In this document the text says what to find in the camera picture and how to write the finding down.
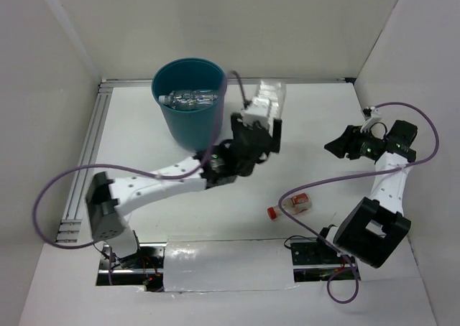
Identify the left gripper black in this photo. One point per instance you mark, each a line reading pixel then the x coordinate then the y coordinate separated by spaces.
pixel 273 146

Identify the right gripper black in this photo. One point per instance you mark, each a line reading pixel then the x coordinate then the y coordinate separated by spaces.
pixel 348 142

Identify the large clear square bottle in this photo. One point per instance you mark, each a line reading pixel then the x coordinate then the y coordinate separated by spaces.
pixel 271 94

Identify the red cap red label bottle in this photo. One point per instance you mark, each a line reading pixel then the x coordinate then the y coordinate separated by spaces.
pixel 293 205

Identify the clear bottle front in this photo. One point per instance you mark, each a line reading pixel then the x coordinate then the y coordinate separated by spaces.
pixel 180 100

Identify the clear bottle white cap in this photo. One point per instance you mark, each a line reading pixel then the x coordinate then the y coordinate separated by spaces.
pixel 204 99

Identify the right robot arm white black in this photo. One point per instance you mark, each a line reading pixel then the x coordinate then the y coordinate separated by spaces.
pixel 377 225

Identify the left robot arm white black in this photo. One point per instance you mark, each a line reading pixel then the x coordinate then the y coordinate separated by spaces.
pixel 109 201

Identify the teal plastic bin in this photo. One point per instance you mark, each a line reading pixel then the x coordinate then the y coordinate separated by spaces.
pixel 193 130

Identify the silver tape sheet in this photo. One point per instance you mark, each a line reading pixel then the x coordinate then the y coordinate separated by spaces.
pixel 227 266

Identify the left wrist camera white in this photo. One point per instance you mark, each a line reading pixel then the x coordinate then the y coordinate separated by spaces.
pixel 262 110

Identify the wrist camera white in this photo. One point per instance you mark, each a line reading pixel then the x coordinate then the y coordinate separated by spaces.
pixel 372 116
pixel 262 110

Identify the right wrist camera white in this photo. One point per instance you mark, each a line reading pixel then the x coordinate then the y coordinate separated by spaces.
pixel 372 116

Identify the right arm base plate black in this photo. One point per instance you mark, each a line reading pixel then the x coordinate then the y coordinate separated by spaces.
pixel 314 261

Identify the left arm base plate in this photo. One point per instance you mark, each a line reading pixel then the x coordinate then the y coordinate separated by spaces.
pixel 146 270

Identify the aluminium frame rail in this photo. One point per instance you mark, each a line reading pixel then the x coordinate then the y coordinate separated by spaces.
pixel 129 129

